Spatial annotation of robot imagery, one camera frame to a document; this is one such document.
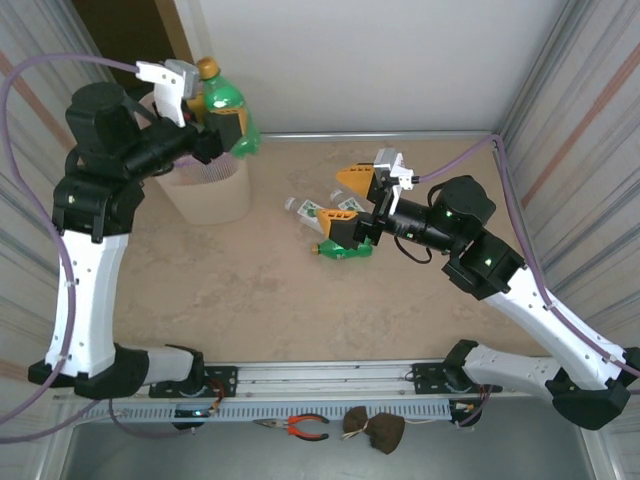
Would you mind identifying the green soda bottle yellow cap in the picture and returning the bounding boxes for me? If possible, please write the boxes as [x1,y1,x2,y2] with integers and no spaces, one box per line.
[309,234,375,262]
[195,56,263,160]

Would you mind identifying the lime label clear bottle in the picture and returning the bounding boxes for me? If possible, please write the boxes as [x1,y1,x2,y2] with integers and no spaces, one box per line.
[283,196,329,232]
[329,188,369,214]

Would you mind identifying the pink plastic waste bin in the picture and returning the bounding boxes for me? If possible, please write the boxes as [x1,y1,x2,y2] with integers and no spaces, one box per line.
[137,92,252,226]

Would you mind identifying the brown cloth bag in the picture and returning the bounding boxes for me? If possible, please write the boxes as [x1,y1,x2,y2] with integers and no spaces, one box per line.
[342,405,407,456]

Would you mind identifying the aluminium frame bar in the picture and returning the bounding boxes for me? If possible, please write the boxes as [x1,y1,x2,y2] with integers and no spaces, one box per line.
[259,130,501,144]

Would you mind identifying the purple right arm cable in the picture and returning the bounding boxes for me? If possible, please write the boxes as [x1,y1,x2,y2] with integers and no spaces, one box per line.
[412,135,640,396]

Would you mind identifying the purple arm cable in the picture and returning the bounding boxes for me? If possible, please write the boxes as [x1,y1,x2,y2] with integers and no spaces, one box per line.
[412,135,640,396]
[0,53,197,444]

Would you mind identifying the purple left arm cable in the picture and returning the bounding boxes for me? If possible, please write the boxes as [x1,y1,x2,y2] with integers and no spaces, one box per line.
[0,53,197,444]

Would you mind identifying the aluminium mounting rail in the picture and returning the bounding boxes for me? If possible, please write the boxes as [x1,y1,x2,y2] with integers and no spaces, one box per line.
[59,357,531,401]

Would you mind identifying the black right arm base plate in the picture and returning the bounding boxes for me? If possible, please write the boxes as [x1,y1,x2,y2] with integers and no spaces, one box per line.
[410,360,451,396]

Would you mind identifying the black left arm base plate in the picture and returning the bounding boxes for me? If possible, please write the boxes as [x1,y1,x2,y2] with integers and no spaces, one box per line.
[148,364,239,400]

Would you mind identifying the white slotted cable duct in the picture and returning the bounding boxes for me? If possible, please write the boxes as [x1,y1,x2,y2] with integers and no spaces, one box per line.
[69,397,454,424]

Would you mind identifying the orange handled pliers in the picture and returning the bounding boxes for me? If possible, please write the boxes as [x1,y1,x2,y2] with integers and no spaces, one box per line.
[252,413,331,442]

